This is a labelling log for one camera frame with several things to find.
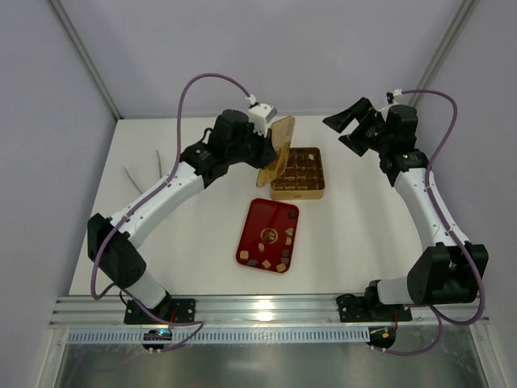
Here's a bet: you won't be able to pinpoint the purple cable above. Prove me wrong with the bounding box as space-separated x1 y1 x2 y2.
383 89 485 355
89 74 254 351

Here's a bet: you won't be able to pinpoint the silver tin lid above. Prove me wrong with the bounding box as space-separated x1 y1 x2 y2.
255 116 296 188

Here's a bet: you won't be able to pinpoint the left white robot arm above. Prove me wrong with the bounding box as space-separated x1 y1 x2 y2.
87 103 278 324

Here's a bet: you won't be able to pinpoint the gold chocolate box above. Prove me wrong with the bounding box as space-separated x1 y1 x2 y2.
270 147 326 201

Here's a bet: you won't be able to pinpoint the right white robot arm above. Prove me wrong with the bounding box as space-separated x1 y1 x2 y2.
323 93 489 326

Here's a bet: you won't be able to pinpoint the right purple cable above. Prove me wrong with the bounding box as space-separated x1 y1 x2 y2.
383 89 485 355

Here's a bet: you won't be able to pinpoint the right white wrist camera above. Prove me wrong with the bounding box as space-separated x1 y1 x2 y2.
386 89 403 104

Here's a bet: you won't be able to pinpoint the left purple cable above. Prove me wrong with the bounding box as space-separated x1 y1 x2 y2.
89 74 254 351

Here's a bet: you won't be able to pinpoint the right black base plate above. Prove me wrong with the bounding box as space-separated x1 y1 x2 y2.
335 294 413 323

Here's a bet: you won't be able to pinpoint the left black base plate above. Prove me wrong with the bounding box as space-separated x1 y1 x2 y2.
124 297 196 325

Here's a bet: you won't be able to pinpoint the metal tongs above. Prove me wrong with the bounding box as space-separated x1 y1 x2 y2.
122 150 164 194

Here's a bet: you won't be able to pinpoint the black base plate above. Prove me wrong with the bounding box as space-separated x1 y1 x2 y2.
335 294 413 323
124 297 196 325

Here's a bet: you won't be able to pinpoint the red tray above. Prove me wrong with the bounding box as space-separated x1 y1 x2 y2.
235 198 300 274

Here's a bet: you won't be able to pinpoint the aluminium front rail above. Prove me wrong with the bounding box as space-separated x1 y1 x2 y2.
50 293 490 344

